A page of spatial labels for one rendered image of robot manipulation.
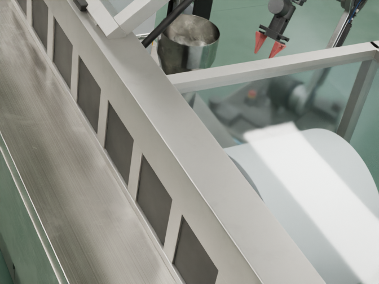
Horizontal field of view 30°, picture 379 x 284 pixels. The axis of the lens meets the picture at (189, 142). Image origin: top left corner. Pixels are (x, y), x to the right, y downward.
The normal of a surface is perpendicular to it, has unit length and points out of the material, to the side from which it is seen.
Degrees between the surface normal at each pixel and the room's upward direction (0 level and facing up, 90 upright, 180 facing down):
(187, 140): 0
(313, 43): 0
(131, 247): 0
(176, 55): 90
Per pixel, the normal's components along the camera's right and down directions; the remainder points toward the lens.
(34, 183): 0.14, -0.76
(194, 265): -0.88, 0.18
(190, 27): -0.07, 0.63
